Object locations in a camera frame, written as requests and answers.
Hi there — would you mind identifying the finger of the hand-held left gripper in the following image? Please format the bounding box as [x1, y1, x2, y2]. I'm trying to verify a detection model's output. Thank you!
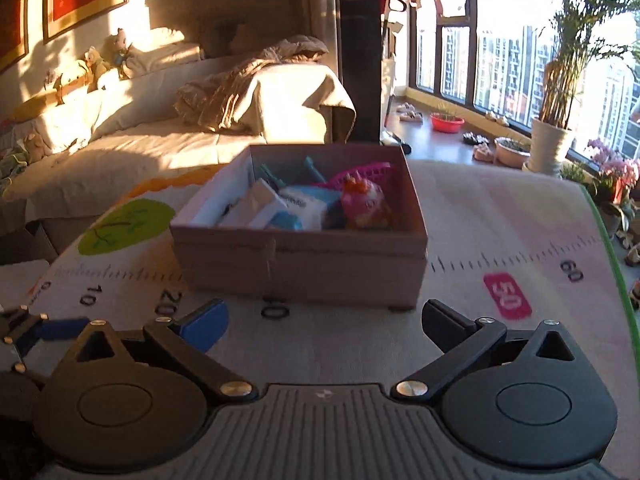
[0, 358, 48, 391]
[0, 305, 92, 358]

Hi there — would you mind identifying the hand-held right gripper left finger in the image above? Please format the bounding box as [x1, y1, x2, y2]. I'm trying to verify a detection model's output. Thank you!
[59, 298, 257, 402]

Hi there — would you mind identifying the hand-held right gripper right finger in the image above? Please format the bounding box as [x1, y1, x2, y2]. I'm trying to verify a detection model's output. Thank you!
[392, 299, 592, 402]

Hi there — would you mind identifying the cardboard box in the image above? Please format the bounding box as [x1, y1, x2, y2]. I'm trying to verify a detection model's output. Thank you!
[169, 143, 428, 311]

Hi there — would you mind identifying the small white box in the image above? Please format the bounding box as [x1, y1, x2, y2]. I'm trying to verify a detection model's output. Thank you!
[220, 178, 291, 230]

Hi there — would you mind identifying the red toy bird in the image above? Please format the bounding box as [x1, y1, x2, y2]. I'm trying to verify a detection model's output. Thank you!
[340, 172, 393, 231]

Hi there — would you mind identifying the blue white cotton pad packet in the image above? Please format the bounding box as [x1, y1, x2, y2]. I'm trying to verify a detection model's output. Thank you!
[270, 185, 343, 232]

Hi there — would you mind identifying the pink plastic basket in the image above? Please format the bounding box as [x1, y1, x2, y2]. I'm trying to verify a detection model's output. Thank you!
[327, 161, 393, 196]

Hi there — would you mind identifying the teal plastic toy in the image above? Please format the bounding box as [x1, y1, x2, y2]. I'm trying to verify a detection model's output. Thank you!
[260, 156, 328, 186]

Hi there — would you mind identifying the printed ruler mat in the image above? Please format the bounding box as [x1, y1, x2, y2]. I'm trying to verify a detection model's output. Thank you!
[0, 159, 632, 396]

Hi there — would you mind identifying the low round planter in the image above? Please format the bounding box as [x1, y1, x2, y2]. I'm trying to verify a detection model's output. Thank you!
[494, 136, 532, 168]

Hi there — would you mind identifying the beige sofa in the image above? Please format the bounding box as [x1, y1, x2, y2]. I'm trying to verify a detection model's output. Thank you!
[0, 42, 357, 261]

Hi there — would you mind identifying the red basin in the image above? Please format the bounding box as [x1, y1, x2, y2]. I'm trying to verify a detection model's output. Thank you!
[430, 112, 466, 134]

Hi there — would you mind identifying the white plant pot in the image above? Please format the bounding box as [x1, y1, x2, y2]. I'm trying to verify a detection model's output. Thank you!
[527, 117, 576, 177]

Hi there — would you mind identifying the pink flowering plant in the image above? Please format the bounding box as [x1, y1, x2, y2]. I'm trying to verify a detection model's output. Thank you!
[585, 137, 640, 196]

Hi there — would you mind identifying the crumpled beige blanket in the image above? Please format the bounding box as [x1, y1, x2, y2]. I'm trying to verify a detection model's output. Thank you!
[175, 35, 331, 133]

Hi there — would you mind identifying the small plush bear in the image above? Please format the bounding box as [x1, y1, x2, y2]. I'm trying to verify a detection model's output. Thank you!
[82, 47, 109, 92]

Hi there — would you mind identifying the plush bear with blue bow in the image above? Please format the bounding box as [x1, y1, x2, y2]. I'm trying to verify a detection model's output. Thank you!
[102, 28, 135, 79]

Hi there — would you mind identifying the tall green palm plant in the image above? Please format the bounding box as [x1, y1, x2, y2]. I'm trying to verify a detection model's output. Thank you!
[540, 0, 640, 128]

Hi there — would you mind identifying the dark framed picture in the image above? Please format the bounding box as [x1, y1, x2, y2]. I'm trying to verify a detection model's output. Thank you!
[0, 0, 30, 72]

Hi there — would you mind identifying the black window frame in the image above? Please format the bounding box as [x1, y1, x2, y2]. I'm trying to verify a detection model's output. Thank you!
[407, 0, 640, 171]

